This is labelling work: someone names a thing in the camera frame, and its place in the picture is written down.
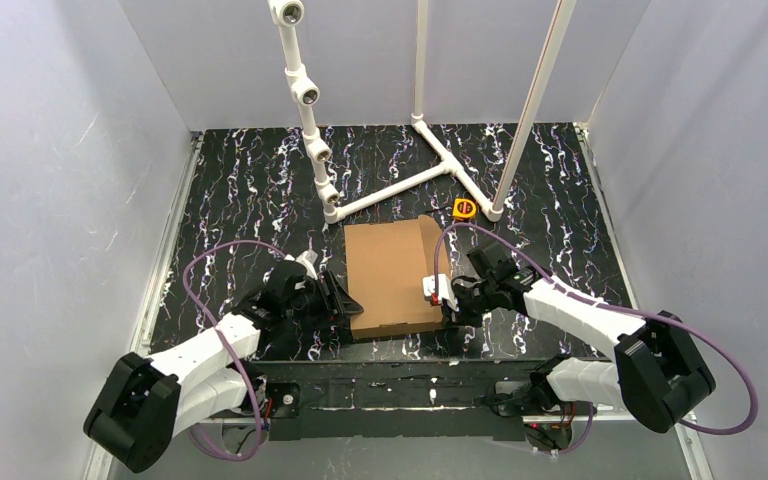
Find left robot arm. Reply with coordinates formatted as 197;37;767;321
83;259;364;473

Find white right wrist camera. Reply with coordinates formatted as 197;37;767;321
422;273;458;312

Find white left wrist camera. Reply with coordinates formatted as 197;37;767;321
295;250;318;278

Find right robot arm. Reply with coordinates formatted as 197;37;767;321
438;243;716;433

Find brown cardboard box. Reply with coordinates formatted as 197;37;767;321
344;215;443;341

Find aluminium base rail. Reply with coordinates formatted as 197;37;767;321
82;132;713;480

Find white PVC pipe frame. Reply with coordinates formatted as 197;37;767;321
267;0;577;224

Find yellow tape measure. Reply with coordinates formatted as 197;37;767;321
452;198;479;222

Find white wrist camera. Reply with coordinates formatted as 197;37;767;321
422;273;458;312
295;250;318;278

